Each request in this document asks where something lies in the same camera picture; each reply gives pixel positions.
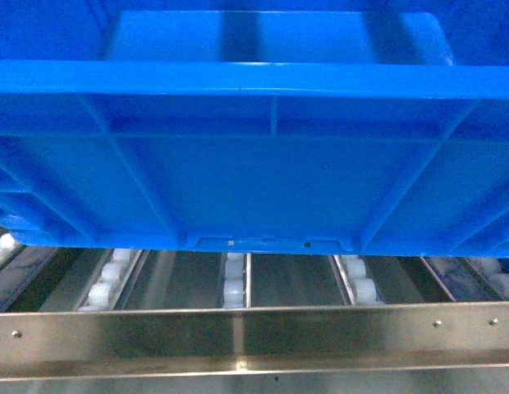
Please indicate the white roller track far right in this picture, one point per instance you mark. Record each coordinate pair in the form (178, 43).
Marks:
(491, 280)

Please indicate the steel roller shelf frame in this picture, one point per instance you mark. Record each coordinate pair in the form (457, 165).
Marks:
(172, 322)

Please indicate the white roller track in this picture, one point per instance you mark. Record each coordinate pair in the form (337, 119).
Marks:
(354, 280)
(8, 246)
(112, 280)
(491, 280)
(237, 281)

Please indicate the white roller track far left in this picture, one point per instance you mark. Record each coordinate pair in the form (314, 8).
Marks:
(8, 246)

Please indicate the large blue plastic crate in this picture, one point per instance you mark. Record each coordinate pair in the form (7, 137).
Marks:
(301, 127)

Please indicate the white roller track middle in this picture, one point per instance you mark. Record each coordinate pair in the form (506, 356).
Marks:
(237, 281)

